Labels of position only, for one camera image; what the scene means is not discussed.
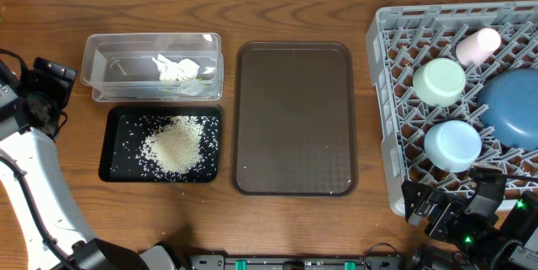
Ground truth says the grey dishwasher rack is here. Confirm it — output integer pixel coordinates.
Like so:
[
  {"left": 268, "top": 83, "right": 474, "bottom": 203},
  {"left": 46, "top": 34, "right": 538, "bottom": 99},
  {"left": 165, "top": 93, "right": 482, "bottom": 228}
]
[{"left": 366, "top": 1, "right": 537, "bottom": 215}]

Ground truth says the light blue small bowl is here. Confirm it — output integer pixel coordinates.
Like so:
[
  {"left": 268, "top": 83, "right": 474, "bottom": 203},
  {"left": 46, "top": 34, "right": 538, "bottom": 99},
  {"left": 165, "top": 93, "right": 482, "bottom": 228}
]
[{"left": 424, "top": 120, "right": 482, "bottom": 173}]

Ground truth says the clear plastic bin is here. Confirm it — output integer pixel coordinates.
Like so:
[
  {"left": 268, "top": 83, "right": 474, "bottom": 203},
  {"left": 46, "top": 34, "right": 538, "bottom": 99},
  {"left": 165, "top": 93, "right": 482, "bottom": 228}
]
[{"left": 81, "top": 33, "right": 224, "bottom": 102}]

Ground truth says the black plastic tray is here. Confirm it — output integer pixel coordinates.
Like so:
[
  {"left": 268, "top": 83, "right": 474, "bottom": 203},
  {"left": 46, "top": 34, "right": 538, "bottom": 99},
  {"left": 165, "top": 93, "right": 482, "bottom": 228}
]
[{"left": 98, "top": 106, "right": 221, "bottom": 183}]

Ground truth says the white pink cup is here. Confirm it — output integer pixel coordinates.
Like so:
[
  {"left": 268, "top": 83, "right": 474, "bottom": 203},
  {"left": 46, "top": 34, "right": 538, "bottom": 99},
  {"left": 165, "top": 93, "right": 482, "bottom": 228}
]
[{"left": 456, "top": 28, "right": 502, "bottom": 66}]

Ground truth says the dark blue plate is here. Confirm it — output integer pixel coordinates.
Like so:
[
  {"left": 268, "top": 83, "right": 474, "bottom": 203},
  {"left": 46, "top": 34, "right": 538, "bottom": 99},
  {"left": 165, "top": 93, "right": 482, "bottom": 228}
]
[{"left": 478, "top": 69, "right": 537, "bottom": 151}]

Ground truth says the yellow green snack wrapper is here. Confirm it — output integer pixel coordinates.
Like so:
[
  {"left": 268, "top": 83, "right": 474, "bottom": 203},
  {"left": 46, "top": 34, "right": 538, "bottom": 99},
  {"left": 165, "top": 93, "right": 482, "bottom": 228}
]
[{"left": 161, "top": 79, "right": 209, "bottom": 96}]

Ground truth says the mint green bowl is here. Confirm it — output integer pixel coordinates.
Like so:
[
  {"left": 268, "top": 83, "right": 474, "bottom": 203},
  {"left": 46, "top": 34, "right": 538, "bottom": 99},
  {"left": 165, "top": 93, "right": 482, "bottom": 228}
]
[{"left": 413, "top": 58, "right": 466, "bottom": 107}]

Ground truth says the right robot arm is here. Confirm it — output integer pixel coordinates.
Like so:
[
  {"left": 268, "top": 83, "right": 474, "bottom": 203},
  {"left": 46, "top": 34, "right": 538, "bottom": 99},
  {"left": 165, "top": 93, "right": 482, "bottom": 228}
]
[{"left": 401, "top": 166, "right": 537, "bottom": 269}]

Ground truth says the white napkin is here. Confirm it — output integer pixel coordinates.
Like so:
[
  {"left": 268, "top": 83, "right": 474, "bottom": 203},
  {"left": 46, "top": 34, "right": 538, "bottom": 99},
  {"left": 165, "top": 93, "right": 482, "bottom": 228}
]
[{"left": 152, "top": 54, "right": 199, "bottom": 82}]

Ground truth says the pile of white rice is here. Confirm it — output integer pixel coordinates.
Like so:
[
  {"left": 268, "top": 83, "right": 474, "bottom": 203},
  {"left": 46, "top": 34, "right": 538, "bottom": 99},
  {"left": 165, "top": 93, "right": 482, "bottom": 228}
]
[{"left": 121, "top": 114, "right": 220, "bottom": 177}]

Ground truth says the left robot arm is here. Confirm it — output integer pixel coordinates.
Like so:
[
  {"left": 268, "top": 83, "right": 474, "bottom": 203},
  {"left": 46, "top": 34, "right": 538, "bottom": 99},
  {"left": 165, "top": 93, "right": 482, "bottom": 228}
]
[{"left": 1, "top": 57, "right": 181, "bottom": 270}]

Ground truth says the brown serving tray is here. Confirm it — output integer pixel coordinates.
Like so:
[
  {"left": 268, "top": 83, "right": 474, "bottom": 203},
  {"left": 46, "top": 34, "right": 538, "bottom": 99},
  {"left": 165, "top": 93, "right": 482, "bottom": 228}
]
[{"left": 230, "top": 42, "right": 359, "bottom": 197}]

